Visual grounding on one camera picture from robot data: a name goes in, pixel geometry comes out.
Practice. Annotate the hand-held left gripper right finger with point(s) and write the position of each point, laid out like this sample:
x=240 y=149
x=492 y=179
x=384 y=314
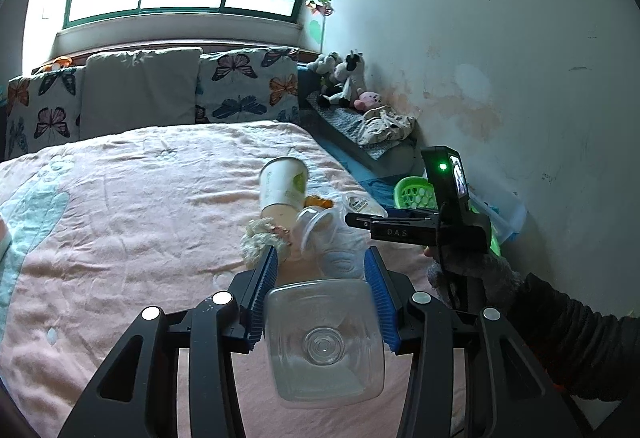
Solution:
x=381 y=303

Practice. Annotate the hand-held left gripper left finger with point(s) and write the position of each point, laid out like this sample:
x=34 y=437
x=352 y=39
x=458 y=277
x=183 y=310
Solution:
x=262 y=298

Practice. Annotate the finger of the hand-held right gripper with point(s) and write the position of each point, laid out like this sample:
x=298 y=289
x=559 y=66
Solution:
x=380 y=220

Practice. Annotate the green plastic basket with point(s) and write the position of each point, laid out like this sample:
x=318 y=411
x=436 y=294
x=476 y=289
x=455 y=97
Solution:
x=414 y=193

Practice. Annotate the clear plastic bottle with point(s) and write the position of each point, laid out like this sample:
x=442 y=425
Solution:
x=325 y=343

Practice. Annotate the person's right forearm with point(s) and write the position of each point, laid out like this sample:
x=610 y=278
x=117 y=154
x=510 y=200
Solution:
x=575 y=338

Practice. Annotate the person's right hand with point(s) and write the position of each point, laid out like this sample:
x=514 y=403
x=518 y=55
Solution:
x=495 y=280

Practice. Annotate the clear plastic packaging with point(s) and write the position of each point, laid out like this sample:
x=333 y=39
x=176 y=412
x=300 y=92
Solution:
x=340 y=255

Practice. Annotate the clear plastic storage box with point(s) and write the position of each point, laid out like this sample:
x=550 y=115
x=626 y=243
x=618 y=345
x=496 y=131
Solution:
x=505 y=213

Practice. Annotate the clear plastic cup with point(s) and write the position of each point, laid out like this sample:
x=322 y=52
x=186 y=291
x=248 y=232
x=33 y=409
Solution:
x=317 y=225

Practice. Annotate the patterned beige cloth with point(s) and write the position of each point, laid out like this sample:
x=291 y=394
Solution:
x=387 y=126

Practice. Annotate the grey patterned bench pad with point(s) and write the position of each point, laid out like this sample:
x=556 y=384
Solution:
x=345 y=128

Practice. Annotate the white paper cup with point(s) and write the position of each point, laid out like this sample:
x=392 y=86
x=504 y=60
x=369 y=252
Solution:
x=282 y=185

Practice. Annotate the pink plush toy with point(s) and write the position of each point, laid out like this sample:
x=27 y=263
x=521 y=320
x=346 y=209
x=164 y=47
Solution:
x=367 y=101

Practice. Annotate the pink blanket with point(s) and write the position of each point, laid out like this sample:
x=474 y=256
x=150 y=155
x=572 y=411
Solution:
x=125 y=218

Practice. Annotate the grey white plush toy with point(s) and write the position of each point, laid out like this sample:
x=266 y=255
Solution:
x=322 y=63

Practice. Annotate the butterfly print cushion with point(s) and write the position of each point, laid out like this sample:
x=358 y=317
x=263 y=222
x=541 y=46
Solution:
x=45 y=111
x=247 y=86

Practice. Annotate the colourful pinwheel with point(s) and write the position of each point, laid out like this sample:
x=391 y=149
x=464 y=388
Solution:
x=320 y=1

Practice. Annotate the grey cushion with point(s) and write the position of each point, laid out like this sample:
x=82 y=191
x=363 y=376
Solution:
x=140 y=91

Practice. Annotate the orange plush toy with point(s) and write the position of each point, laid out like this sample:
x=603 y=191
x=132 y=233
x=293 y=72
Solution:
x=57 y=63

